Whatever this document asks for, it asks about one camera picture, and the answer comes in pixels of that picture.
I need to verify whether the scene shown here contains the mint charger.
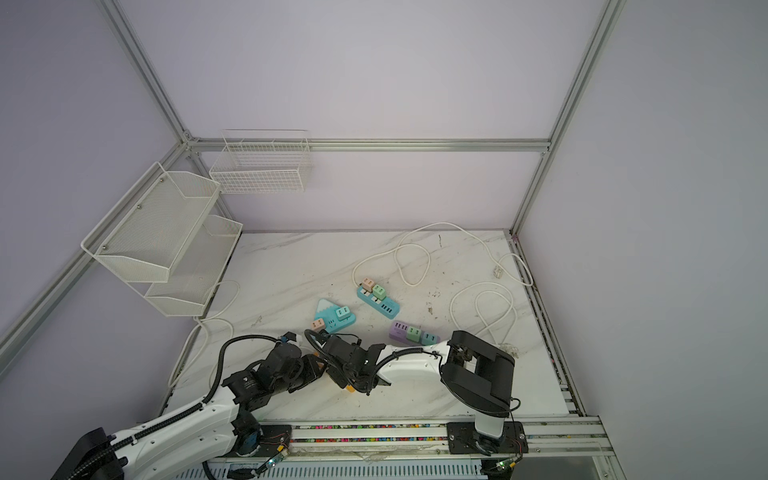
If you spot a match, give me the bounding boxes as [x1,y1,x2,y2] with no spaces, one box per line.
[335,306,352,320]

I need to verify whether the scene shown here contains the teal mountain-shaped power strip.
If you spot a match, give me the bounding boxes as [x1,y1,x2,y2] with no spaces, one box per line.
[312,299,357,334]

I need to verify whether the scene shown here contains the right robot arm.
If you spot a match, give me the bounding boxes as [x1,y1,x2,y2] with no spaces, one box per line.
[305,330,520,443]

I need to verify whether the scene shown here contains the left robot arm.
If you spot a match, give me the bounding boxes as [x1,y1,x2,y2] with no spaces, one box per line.
[54,332,326,479]

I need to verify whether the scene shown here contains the purple power strip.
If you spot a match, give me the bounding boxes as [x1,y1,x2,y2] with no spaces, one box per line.
[389,321,424,346]

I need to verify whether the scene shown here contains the teal long power strip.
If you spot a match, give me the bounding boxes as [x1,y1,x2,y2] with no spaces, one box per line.
[357,284,401,320]

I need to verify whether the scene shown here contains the green charger on teal strip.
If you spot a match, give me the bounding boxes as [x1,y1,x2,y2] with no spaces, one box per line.
[372,284,387,300]

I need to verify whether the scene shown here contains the teal charger on purple strip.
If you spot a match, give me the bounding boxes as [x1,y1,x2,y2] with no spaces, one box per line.
[420,331,440,346]

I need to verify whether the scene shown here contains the lower white mesh shelf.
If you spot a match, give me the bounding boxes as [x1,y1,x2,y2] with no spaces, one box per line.
[144,215,242,317]

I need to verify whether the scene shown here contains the white mesh shelf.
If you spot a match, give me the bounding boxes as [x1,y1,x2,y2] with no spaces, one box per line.
[144,215,242,317]
[81,163,221,283]

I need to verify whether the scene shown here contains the upper white mesh shelf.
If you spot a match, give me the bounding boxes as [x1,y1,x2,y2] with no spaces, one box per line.
[81,163,221,283]

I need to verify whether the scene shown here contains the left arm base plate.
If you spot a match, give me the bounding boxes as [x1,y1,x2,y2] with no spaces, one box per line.
[228,424,293,458]

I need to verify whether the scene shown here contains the mountain strip white cable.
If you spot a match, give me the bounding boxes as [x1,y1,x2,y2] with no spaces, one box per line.
[167,278,242,391]

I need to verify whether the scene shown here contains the teal strip white cable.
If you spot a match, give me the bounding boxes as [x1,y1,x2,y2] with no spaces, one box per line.
[351,221,535,289]

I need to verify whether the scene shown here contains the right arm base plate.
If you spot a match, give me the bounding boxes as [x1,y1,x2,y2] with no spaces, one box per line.
[446,421,529,456]

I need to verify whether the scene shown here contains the white wire basket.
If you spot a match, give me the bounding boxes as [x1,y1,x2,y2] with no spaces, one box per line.
[209,129,313,194]

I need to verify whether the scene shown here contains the aluminium frame rails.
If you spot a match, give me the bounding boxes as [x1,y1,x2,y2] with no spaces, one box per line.
[0,0,628,480]

